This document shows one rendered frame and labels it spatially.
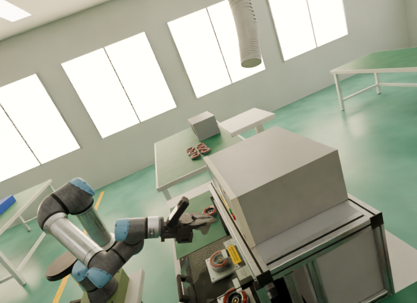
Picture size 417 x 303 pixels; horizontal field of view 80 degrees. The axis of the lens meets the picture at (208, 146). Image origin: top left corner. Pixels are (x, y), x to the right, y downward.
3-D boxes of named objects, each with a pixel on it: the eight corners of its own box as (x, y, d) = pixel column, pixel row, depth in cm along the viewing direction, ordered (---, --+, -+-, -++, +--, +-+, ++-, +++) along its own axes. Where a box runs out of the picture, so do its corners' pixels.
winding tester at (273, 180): (250, 249, 83) (230, 200, 76) (217, 192, 124) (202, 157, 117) (349, 199, 87) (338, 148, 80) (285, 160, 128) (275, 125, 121)
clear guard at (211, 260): (188, 329, 77) (180, 316, 76) (180, 272, 100) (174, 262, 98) (280, 281, 81) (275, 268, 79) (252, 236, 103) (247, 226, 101)
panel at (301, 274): (322, 325, 86) (301, 263, 76) (251, 221, 148) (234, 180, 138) (324, 323, 86) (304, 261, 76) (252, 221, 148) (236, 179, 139)
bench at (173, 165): (185, 244, 273) (156, 188, 248) (172, 179, 447) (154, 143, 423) (273, 201, 283) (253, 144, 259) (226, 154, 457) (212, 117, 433)
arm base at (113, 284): (87, 310, 125) (76, 298, 121) (95, 284, 139) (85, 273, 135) (114, 299, 125) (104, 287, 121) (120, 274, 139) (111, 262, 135)
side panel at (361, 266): (328, 330, 86) (307, 263, 76) (322, 322, 89) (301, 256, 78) (395, 293, 89) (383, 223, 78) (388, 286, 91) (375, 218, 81)
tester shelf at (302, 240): (260, 288, 74) (255, 277, 72) (210, 190, 138) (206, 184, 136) (383, 223, 78) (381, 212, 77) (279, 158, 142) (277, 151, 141)
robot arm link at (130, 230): (117, 225, 92) (115, 213, 86) (147, 223, 95) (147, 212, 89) (115, 246, 87) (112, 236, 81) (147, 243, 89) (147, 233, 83)
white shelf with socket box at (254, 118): (250, 187, 187) (230, 133, 172) (234, 169, 222) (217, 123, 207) (290, 167, 191) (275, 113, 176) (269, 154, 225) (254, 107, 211)
